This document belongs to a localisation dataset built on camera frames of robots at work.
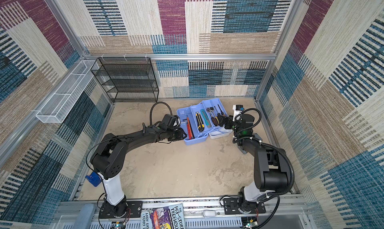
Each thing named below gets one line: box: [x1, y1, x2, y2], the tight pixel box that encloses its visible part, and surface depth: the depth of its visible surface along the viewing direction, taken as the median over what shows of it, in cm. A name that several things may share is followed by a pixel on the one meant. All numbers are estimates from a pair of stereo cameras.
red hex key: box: [186, 117, 193, 140], surface depth 104 cm
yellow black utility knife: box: [195, 111, 205, 132], surface depth 98 cm
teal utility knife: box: [200, 109, 212, 128], surface depth 101 cm
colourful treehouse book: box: [141, 203, 186, 229], surface depth 70 cm
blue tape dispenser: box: [85, 171, 103, 187], surface depth 81 cm
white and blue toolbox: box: [176, 98, 233, 146], surface depth 99 cm
